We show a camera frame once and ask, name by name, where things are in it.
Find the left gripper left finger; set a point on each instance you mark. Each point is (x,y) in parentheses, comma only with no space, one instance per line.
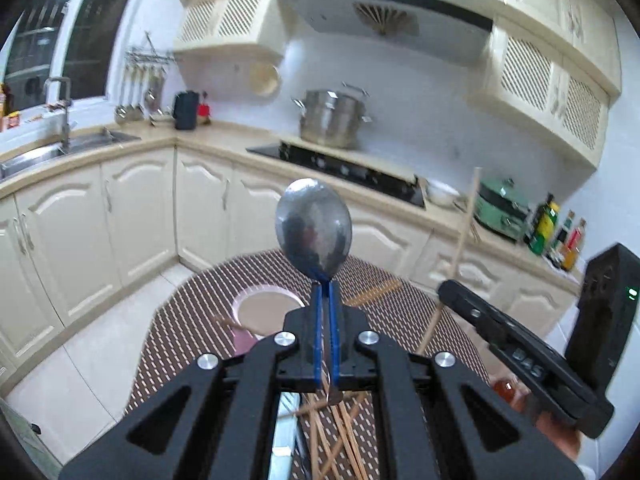
(216,418)

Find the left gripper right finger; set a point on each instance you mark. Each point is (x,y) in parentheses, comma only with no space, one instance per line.
(434,418)

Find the wooden chopstick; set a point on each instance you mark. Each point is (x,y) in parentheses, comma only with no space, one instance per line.
(465,228)
(322,436)
(230,323)
(346,438)
(373,293)

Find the metal spoon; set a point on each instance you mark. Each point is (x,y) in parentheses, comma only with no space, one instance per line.
(314,230)

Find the lower kitchen cabinets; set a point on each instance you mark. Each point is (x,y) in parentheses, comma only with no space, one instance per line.
(73,243)

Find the kitchen cabinets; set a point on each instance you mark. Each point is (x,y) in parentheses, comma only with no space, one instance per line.
(550,66)
(73,243)

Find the upper kitchen cabinets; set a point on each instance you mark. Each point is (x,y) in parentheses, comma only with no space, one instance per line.
(550,66)

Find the kitchen faucet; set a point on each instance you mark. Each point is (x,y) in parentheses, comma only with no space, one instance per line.
(64,103)

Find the person's right hand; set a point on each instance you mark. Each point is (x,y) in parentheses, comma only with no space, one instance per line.
(567,439)

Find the red oil bottle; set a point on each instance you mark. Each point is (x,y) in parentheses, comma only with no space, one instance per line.
(512,391)

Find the wooden chopstick on table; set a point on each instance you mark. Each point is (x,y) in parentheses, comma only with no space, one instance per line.
(230,323)
(346,438)
(322,436)
(373,293)

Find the brown polka dot tablecloth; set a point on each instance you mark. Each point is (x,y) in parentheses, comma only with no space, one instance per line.
(185,327)

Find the pink utensil holder cup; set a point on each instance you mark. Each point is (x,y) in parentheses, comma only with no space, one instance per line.
(261,310)

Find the green sauce bottle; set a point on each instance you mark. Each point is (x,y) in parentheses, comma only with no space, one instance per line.
(544,227)

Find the green electric cooker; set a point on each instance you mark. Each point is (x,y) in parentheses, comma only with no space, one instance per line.
(501,208)

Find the black gas stove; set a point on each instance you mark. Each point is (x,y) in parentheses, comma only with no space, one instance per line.
(358,173)

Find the steel stock pot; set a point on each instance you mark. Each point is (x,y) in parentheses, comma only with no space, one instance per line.
(332,118)

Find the black electric kettle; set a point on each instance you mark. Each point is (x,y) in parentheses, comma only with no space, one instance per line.
(185,110)

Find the steel sink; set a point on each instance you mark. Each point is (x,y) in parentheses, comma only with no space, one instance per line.
(86,142)

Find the hanging utensil rack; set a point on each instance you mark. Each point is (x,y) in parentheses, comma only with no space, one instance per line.
(142,84)

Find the range hood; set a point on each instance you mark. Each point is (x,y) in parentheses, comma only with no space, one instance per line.
(434,27)

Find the window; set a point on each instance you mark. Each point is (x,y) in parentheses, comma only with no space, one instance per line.
(43,38)

